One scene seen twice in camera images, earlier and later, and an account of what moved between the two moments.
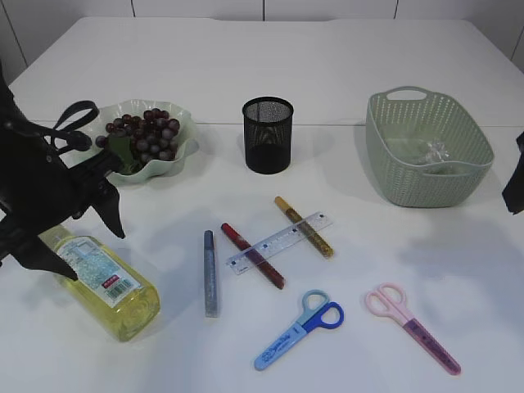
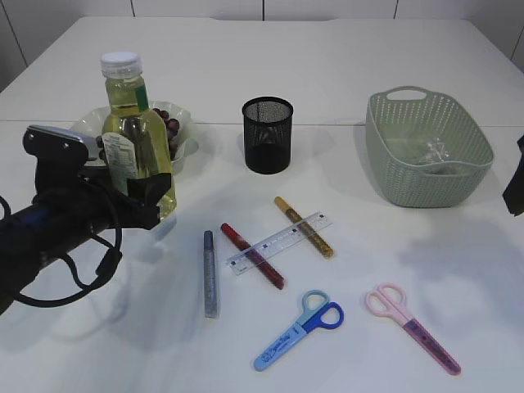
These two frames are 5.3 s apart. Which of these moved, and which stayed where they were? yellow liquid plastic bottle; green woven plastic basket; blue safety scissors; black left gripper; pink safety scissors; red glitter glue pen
Moved: yellow liquid plastic bottle; black left gripper
Stayed: pink safety scissors; green woven plastic basket; red glitter glue pen; blue safety scissors
